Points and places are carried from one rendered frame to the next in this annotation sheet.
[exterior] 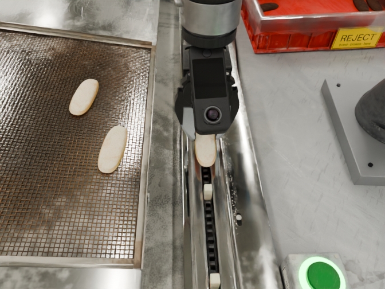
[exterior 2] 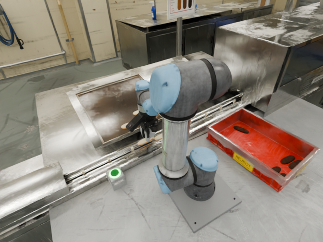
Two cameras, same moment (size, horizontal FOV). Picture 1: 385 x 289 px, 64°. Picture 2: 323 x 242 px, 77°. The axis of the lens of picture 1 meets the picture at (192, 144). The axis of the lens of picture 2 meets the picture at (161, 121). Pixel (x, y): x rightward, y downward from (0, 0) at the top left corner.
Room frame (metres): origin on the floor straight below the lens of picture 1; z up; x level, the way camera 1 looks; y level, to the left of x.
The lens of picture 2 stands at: (0.01, -0.81, 1.70)
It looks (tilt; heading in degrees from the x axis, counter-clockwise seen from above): 39 degrees down; 60
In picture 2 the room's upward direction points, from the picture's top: 3 degrees counter-clockwise
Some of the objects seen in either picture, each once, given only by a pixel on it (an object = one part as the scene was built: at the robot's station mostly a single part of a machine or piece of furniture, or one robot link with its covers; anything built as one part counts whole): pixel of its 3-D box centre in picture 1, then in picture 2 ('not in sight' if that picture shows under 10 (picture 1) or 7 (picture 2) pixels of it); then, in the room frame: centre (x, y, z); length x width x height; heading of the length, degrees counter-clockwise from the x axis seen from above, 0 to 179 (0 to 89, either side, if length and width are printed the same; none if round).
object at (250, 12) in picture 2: not in sight; (236, 24); (4.15, 2.71, 0.40); 1.30 x 0.85 x 0.80; 2
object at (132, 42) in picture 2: not in sight; (180, 42); (2.17, 2.19, 0.51); 1.93 x 1.05 x 1.02; 2
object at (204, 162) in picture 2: not in sight; (201, 165); (0.42, -0.41, 1.01); 0.13 x 0.12 x 0.14; 170
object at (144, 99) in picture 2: not in sight; (153, 102); (0.37, -0.12, 1.19); 0.11 x 0.11 x 0.08; 80
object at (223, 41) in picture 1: (207, 60); (147, 117); (0.37, -0.02, 1.03); 0.09 x 0.08 x 0.12; 2
